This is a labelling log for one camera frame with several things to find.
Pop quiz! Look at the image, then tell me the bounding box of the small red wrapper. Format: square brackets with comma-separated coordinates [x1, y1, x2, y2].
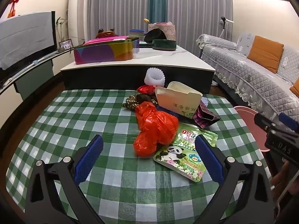
[137, 85, 157, 95]

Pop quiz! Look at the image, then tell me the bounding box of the green round tin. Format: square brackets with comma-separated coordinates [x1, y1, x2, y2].
[152, 39, 177, 51]

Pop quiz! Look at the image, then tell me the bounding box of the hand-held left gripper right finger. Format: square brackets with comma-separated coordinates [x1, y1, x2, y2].
[195, 135, 275, 224]

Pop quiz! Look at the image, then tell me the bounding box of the white rod blue grip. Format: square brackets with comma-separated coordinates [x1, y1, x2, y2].
[0, 52, 59, 84]

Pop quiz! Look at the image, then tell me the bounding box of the green panda print pouch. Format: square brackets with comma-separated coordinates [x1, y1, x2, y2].
[153, 124, 219, 183]

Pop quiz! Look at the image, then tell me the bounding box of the orange cushion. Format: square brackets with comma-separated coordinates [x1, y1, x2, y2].
[289, 78, 299, 98]
[247, 35, 284, 74]

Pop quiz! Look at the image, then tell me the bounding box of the pink lace basket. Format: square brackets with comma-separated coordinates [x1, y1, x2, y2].
[148, 21, 175, 42]

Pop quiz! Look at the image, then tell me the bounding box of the beige paper takeout box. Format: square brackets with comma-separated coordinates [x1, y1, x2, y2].
[155, 81, 203, 119]

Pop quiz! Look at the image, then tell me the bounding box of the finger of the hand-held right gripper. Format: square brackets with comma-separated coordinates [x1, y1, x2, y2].
[254, 113, 281, 133]
[279, 112, 299, 133]

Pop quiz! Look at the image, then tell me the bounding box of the covered television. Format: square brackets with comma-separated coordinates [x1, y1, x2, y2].
[0, 11, 56, 70]

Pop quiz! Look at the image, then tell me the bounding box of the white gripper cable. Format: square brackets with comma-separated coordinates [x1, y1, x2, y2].
[277, 173, 299, 215]

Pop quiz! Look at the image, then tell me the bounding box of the white top coffee table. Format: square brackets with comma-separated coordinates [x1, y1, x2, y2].
[60, 44, 216, 95]

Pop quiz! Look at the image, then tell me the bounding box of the teal curtain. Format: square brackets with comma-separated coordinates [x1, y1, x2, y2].
[148, 0, 167, 24]

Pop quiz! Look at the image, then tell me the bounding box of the television stand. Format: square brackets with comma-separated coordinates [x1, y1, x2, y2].
[0, 49, 73, 105]

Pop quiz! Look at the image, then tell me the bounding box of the bamboo plant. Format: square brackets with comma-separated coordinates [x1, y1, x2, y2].
[56, 16, 68, 45]

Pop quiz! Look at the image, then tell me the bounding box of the small photo frame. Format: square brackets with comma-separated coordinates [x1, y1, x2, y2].
[58, 40, 73, 52]

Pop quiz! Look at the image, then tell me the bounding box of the grey quilted sofa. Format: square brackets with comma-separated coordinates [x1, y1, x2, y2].
[196, 32, 299, 122]

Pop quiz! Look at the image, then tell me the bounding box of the stack of coloured bowls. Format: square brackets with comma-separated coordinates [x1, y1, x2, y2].
[129, 29, 144, 39]

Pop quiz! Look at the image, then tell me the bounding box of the purple snack packet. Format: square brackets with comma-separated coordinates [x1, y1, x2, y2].
[193, 104, 221, 129]

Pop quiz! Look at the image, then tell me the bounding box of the grey curtain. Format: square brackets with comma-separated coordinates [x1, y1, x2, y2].
[87, 0, 150, 40]
[165, 0, 234, 56]

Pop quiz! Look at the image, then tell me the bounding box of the red plastic bag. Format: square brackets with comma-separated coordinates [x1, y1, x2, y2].
[133, 101, 179, 157]

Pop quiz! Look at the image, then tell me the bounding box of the white foam fruit net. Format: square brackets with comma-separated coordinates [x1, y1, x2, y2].
[144, 67, 165, 86]

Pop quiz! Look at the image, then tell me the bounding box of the brown teapot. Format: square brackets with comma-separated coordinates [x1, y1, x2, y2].
[95, 28, 119, 39]

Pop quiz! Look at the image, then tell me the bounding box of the person's right hand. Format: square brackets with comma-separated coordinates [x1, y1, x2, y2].
[271, 161, 299, 201]

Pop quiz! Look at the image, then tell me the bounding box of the white standing air conditioner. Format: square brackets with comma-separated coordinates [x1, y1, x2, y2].
[68, 0, 90, 46]

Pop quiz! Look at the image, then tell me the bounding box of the pink trash bin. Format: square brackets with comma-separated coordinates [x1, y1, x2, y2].
[234, 106, 272, 152]

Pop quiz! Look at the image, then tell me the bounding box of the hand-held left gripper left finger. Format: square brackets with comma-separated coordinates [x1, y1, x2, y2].
[24, 134, 104, 224]

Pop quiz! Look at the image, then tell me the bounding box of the green checkered tablecloth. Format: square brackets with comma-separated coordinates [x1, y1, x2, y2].
[6, 89, 274, 224]

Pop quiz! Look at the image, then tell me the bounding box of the dark floral packet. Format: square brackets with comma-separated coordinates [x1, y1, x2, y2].
[121, 94, 159, 110]

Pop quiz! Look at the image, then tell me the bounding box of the colorful tin box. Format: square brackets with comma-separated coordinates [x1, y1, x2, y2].
[73, 36, 140, 65]

